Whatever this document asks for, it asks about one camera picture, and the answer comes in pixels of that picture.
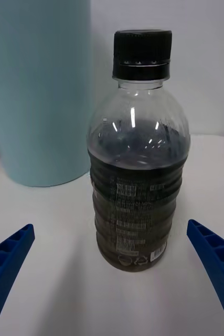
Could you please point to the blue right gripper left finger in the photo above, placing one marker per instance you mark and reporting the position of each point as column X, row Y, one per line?
column 4, row 273

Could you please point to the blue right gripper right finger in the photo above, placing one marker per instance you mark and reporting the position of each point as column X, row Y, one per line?
column 219, row 265

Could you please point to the clear bottle with black cap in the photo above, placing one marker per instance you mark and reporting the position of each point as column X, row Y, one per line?
column 136, row 199

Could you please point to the pale blue plastic bin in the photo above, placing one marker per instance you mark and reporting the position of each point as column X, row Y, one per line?
column 35, row 92

